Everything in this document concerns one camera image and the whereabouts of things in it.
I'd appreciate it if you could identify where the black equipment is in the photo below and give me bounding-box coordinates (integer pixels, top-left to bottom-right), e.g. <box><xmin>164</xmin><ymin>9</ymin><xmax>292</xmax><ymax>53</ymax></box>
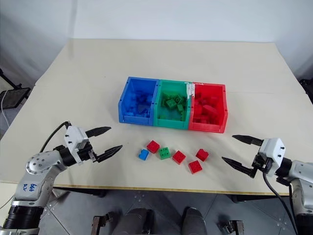
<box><xmin>299</xmin><ymin>78</ymin><xmax>313</xmax><ymax>95</ymax></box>

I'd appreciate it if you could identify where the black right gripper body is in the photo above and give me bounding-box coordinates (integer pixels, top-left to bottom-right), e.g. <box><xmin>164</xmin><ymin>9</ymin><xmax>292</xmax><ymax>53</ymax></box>
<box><xmin>253</xmin><ymin>152</ymin><xmax>272</xmax><ymax>176</ymax></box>

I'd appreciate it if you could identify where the rusty metal bracket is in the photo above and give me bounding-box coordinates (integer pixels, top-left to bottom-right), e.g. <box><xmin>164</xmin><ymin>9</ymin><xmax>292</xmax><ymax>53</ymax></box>
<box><xmin>92</xmin><ymin>211</ymin><xmax>114</xmax><ymax>235</ymax></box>
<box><xmin>221</xmin><ymin>218</ymin><xmax>246</xmax><ymax>235</ymax></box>

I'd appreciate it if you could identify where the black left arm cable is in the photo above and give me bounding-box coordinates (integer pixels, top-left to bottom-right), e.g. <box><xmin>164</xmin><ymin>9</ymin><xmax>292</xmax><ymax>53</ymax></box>
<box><xmin>39</xmin><ymin>120</ymin><xmax>71</xmax><ymax>154</ymax></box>

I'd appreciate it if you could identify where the white cable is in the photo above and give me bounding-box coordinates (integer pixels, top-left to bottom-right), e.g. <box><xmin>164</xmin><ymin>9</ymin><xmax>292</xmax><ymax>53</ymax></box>
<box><xmin>0</xmin><ymin>90</ymin><xmax>11</xmax><ymax>128</ymax></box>

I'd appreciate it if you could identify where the blue plastic bin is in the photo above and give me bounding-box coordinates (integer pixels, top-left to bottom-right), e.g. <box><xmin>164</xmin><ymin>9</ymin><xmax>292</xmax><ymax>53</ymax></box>
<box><xmin>117</xmin><ymin>76</ymin><xmax>161</xmax><ymax>126</ymax></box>

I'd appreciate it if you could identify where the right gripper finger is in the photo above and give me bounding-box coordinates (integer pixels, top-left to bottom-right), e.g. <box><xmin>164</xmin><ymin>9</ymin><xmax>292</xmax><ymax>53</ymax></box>
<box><xmin>221</xmin><ymin>156</ymin><xmax>257</xmax><ymax>178</ymax></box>
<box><xmin>231</xmin><ymin>134</ymin><xmax>264</xmax><ymax>147</ymax></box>

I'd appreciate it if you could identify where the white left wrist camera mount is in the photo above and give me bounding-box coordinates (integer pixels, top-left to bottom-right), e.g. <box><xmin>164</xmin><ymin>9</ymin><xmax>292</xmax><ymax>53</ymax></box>
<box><xmin>64</xmin><ymin>125</ymin><xmax>89</xmax><ymax>165</ymax></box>

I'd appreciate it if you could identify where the red plastic bin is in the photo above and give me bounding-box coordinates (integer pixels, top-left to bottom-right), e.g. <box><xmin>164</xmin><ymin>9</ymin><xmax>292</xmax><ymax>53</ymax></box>
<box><xmin>188</xmin><ymin>82</ymin><xmax>229</xmax><ymax>134</ymax></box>

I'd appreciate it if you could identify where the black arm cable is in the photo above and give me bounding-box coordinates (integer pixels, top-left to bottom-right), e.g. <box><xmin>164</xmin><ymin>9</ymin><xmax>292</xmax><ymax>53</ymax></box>
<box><xmin>262</xmin><ymin>170</ymin><xmax>299</xmax><ymax>235</ymax></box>
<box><xmin>39</xmin><ymin>120</ymin><xmax>71</xmax><ymax>154</ymax></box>

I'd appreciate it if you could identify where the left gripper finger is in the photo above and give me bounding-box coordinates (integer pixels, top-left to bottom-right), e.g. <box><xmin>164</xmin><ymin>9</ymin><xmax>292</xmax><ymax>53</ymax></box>
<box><xmin>85</xmin><ymin>126</ymin><xmax>112</xmax><ymax>139</ymax></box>
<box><xmin>96</xmin><ymin>144</ymin><xmax>124</xmax><ymax>164</ymax></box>

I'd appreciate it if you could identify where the blue toy brick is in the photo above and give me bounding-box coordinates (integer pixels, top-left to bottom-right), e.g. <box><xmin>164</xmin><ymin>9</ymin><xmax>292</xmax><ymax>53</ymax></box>
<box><xmin>138</xmin><ymin>148</ymin><xmax>150</xmax><ymax>162</ymax></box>
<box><xmin>136</xmin><ymin>104</ymin><xmax>151</xmax><ymax>116</ymax></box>

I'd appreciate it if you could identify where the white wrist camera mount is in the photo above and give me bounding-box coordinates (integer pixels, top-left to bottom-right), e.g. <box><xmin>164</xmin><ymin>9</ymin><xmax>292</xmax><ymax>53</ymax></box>
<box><xmin>64</xmin><ymin>125</ymin><xmax>89</xmax><ymax>165</ymax></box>
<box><xmin>257</xmin><ymin>137</ymin><xmax>286</xmax><ymax>178</ymax></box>

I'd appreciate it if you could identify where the black table frame bar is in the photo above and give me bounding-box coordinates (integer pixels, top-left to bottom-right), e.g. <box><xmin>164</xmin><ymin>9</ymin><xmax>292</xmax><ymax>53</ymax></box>
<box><xmin>53</xmin><ymin>187</ymin><xmax>107</xmax><ymax>198</ymax></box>
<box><xmin>230</xmin><ymin>194</ymin><xmax>290</xmax><ymax>204</ymax></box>

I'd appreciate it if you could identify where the dark rounded shape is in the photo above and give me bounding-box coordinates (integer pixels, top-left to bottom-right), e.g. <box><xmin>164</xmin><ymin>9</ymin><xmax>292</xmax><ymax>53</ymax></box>
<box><xmin>114</xmin><ymin>207</ymin><xmax>155</xmax><ymax>235</ymax></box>
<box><xmin>181</xmin><ymin>206</ymin><xmax>209</xmax><ymax>235</ymax></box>

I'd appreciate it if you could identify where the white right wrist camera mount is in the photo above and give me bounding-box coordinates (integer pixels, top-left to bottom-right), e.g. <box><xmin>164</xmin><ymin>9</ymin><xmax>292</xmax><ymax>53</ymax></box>
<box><xmin>257</xmin><ymin>137</ymin><xmax>286</xmax><ymax>178</ymax></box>

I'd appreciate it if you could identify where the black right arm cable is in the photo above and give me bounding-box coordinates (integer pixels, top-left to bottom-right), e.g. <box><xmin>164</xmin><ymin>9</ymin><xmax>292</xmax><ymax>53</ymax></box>
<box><xmin>262</xmin><ymin>170</ymin><xmax>299</xmax><ymax>235</ymax></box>

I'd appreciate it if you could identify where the green plastic bin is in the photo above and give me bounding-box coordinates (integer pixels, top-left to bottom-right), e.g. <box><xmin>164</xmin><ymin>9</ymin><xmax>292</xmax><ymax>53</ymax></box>
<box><xmin>153</xmin><ymin>79</ymin><xmax>195</xmax><ymax>131</ymax></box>

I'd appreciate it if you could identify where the black mesh stand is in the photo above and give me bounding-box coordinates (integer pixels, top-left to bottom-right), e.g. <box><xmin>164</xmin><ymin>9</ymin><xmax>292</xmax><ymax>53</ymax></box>
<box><xmin>0</xmin><ymin>67</ymin><xmax>32</xmax><ymax>110</ymax></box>

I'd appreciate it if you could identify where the white tape strip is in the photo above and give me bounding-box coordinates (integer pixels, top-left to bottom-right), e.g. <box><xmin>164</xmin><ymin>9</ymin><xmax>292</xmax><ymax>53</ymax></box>
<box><xmin>185</xmin><ymin>81</ymin><xmax>197</xmax><ymax>100</ymax></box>

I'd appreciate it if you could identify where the red toy brick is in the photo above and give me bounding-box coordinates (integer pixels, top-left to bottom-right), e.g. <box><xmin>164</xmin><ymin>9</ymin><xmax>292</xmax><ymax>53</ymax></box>
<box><xmin>187</xmin><ymin>160</ymin><xmax>203</xmax><ymax>175</ymax></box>
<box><xmin>202</xmin><ymin>104</ymin><xmax>220</xmax><ymax>118</ymax></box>
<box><xmin>146</xmin><ymin>140</ymin><xmax>160</xmax><ymax>154</ymax></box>
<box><xmin>195</xmin><ymin>148</ymin><xmax>209</xmax><ymax>162</ymax></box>
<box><xmin>171</xmin><ymin>150</ymin><xmax>187</xmax><ymax>165</ymax></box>

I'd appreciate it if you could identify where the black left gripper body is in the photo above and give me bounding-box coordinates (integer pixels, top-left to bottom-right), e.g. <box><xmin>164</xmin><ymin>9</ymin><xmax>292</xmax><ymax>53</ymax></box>
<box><xmin>77</xmin><ymin>142</ymin><xmax>101</xmax><ymax>164</ymax></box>

